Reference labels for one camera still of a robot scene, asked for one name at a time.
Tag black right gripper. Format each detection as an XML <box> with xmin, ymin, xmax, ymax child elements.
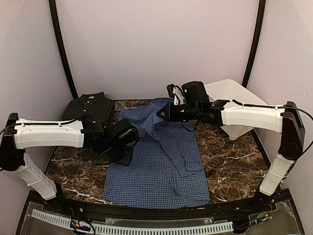
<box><xmin>157</xmin><ymin>101</ymin><xmax>201</xmax><ymax>122</ymax></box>

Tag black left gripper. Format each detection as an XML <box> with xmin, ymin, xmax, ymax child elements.
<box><xmin>102</xmin><ymin>141</ymin><xmax>134</xmax><ymax>166</ymax></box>

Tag blue checked long sleeve shirt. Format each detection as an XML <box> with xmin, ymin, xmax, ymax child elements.
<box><xmin>104</xmin><ymin>98</ymin><xmax>210</xmax><ymax>209</ymax></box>

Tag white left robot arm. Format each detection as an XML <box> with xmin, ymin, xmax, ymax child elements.
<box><xmin>0</xmin><ymin>113</ymin><xmax>139</xmax><ymax>213</ymax></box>

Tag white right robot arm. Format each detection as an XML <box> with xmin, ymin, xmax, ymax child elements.
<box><xmin>157</xmin><ymin>79</ymin><xmax>305</xmax><ymax>212</ymax></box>

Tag black striped folded shirt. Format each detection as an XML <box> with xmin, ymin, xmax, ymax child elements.
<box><xmin>61</xmin><ymin>92</ymin><xmax>115</xmax><ymax>122</ymax></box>

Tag white plastic basket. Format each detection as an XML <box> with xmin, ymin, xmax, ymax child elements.
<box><xmin>204</xmin><ymin>79</ymin><xmax>267</xmax><ymax>140</ymax></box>

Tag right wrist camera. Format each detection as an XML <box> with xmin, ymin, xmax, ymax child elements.
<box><xmin>167</xmin><ymin>84</ymin><xmax>186</xmax><ymax>105</ymax></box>

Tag white slotted cable duct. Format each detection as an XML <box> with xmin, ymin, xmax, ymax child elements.
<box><xmin>31</xmin><ymin>209</ymin><xmax>233</xmax><ymax>235</ymax></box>

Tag black front table rail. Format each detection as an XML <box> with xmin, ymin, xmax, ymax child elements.
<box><xmin>26</xmin><ymin>190</ymin><xmax>291</xmax><ymax>222</ymax></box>

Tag black right frame post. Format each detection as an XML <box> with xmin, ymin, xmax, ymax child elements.
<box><xmin>241</xmin><ymin>0</ymin><xmax>266</xmax><ymax>88</ymax></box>

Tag black frame post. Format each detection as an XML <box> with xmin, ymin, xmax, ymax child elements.
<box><xmin>241</xmin><ymin>0</ymin><xmax>266</xmax><ymax>88</ymax></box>
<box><xmin>48</xmin><ymin>0</ymin><xmax>78</xmax><ymax>99</ymax></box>

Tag black left frame post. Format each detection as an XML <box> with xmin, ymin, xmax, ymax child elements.
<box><xmin>48</xmin><ymin>0</ymin><xmax>78</xmax><ymax>99</ymax></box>

